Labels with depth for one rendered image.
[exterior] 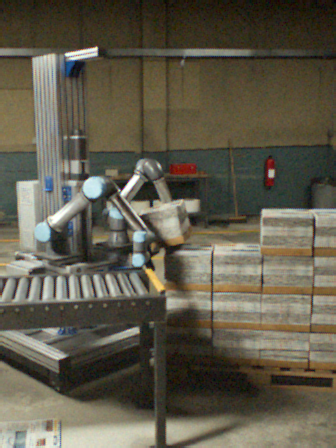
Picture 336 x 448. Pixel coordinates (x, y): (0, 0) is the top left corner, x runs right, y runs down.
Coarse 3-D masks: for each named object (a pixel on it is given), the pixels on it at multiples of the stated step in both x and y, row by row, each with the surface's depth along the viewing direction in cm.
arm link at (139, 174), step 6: (138, 162) 390; (144, 162) 379; (138, 168) 383; (138, 174) 382; (144, 174) 382; (132, 180) 384; (138, 180) 383; (144, 180) 385; (126, 186) 384; (132, 186) 382; (138, 186) 384; (126, 192) 382; (132, 192) 383; (126, 198) 382; (108, 210) 381; (102, 216) 385; (108, 222) 379
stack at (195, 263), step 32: (192, 256) 329; (224, 256) 326; (256, 256) 323; (288, 256) 320; (320, 256) 317; (224, 320) 334; (256, 320) 331; (288, 320) 327; (320, 320) 324; (192, 352) 342; (224, 352) 338; (256, 352) 335; (288, 352) 331; (320, 352) 328; (224, 384) 342; (256, 384) 339
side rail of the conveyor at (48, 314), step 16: (0, 304) 246; (16, 304) 245; (32, 304) 246; (48, 304) 247; (64, 304) 248; (80, 304) 249; (96, 304) 250; (112, 304) 251; (128, 304) 252; (144, 304) 253; (160, 304) 254; (0, 320) 245; (16, 320) 246; (32, 320) 247; (48, 320) 248; (64, 320) 249; (80, 320) 250; (96, 320) 251; (112, 320) 252; (128, 320) 253; (144, 320) 254; (160, 320) 255
